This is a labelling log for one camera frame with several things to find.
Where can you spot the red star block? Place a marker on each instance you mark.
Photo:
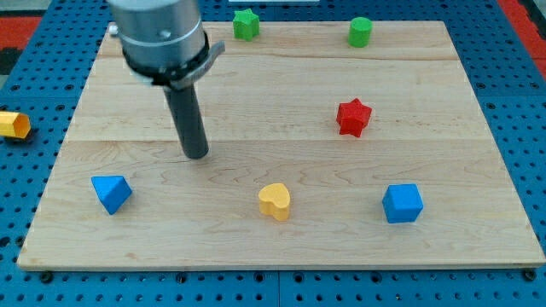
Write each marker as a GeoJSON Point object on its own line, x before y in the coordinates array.
{"type": "Point", "coordinates": [353, 117]}

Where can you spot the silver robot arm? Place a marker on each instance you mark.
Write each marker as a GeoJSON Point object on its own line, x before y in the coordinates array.
{"type": "Point", "coordinates": [164, 40]}

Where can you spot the green star block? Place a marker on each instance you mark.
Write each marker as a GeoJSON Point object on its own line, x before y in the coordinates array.
{"type": "Point", "coordinates": [245, 24]}

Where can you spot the yellow heart block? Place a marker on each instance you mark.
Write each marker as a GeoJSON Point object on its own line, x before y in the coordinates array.
{"type": "Point", "coordinates": [274, 200]}

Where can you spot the wooden board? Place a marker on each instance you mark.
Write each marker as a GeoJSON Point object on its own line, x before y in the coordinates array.
{"type": "Point", "coordinates": [269, 107]}

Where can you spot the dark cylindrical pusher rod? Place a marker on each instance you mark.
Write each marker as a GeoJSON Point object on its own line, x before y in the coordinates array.
{"type": "Point", "coordinates": [187, 119]}

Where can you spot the blue cube block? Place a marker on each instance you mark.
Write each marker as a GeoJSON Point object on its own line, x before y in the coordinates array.
{"type": "Point", "coordinates": [402, 203]}

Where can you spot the green cylinder block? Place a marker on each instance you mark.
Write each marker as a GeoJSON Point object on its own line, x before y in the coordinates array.
{"type": "Point", "coordinates": [359, 32]}

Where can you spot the blue triangular prism block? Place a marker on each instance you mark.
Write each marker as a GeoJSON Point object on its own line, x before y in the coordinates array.
{"type": "Point", "coordinates": [112, 191]}

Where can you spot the yellow hexagonal prism block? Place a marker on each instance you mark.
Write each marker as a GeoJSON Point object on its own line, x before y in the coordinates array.
{"type": "Point", "coordinates": [15, 125]}

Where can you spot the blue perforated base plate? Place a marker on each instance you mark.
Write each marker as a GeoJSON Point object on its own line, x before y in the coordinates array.
{"type": "Point", "coordinates": [50, 74]}

